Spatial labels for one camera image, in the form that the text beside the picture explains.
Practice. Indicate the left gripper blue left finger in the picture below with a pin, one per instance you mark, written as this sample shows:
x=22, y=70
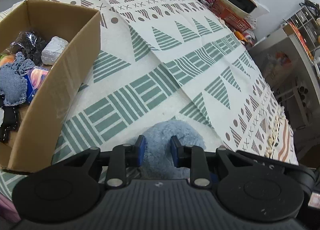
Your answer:
x=140, y=150

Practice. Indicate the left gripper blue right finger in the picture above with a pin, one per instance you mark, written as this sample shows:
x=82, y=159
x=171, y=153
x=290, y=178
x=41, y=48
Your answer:
x=177, y=152

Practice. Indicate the grey plush toy pink patches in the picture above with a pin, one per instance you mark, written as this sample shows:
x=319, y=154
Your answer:
x=158, y=162

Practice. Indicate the blue denim soft toy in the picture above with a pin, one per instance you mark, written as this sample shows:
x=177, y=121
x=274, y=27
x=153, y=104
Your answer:
x=13, y=83

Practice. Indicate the white wrapped soft bundle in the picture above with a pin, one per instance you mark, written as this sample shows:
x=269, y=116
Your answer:
x=53, y=49

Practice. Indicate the patterned white green blanket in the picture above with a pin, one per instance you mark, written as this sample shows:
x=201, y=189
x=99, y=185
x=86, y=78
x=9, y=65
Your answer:
x=170, y=59

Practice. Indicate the white desk shelf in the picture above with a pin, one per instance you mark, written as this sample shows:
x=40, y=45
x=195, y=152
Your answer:
x=283, y=60

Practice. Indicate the blue tissue packet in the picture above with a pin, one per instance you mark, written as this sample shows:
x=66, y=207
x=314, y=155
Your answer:
x=34, y=77

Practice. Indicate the brown cardboard box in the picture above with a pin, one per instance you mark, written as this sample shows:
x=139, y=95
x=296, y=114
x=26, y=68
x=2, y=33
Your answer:
x=35, y=141

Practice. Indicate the red plastic basket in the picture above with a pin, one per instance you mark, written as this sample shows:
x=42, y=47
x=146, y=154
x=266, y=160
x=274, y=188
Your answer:
x=223, y=12

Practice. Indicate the pink bed sheet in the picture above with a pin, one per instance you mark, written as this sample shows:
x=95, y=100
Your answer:
x=8, y=210

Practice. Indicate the black sparkly pouch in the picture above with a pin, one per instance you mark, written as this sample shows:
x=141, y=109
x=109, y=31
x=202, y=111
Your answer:
x=30, y=44

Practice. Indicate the watermelon slice plush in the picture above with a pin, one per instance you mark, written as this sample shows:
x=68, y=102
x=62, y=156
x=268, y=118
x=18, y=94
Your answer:
x=6, y=58

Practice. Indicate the black white bowl stack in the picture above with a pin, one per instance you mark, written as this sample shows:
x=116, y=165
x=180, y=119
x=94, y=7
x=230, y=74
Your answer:
x=242, y=8

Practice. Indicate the white drawer organizer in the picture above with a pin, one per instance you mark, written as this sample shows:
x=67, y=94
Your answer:
x=304, y=20

